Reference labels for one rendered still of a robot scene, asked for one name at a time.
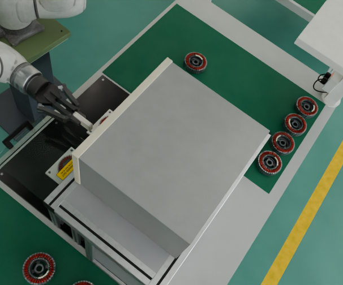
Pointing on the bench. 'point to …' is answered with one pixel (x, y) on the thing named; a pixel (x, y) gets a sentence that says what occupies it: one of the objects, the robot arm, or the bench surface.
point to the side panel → (108, 266)
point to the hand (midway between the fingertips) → (82, 121)
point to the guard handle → (17, 133)
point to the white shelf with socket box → (335, 47)
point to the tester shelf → (121, 230)
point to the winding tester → (168, 156)
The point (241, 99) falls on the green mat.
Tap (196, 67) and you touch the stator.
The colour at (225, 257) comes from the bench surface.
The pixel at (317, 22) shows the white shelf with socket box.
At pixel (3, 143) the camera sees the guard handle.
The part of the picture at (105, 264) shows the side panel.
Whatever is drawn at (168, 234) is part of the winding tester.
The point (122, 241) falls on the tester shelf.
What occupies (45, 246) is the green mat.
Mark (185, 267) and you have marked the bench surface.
